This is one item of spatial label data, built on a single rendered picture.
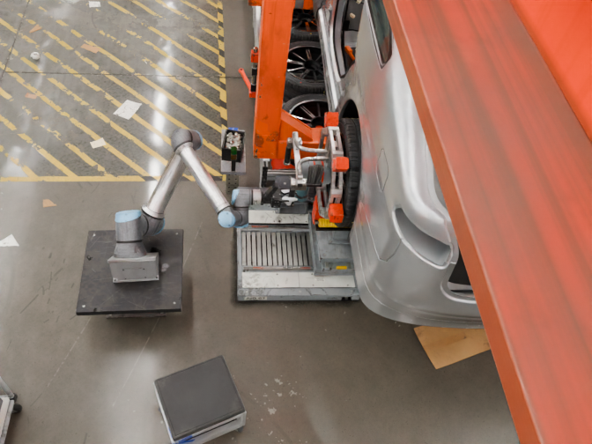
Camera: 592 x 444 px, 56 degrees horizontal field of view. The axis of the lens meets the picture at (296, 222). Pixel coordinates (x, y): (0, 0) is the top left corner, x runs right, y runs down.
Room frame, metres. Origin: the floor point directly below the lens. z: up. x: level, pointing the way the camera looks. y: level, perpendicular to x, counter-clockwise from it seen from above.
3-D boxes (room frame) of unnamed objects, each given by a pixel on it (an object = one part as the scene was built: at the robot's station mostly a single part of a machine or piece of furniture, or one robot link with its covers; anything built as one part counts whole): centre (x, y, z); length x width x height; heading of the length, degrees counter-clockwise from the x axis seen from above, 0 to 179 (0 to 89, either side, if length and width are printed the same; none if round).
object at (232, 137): (2.81, 0.53, 0.51); 0.20 x 0.14 x 0.13; 3
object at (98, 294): (1.81, 0.95, 0.15); 0.60 x 0.60 x 0.30; 14
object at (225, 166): (2.82, 0.53, 0.44); 0.43 x 0.17 x 0.03; 12
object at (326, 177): (2.36, -0.07, 0.85); 0.21 x 0.14 x 0.14; 102
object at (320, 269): (2.41, -0.31, 0.13); 0.50 x 0.36 x 0.10; 12
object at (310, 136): (2.87, -0.03, 0.69); 0.52 x 0.17 x 0.35; 102
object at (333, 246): (2.41, -0.31, 0.32); 0.40 x 0.30 x 0.28; 12
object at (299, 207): (2.66, -0.01, 0.26); 0.42 x 0.18 x 0.35; 102
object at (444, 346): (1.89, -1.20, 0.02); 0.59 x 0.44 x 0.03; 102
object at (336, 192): (2.37, -0.14, 0.85); 0.54 x 0.07 x 0.54; 12
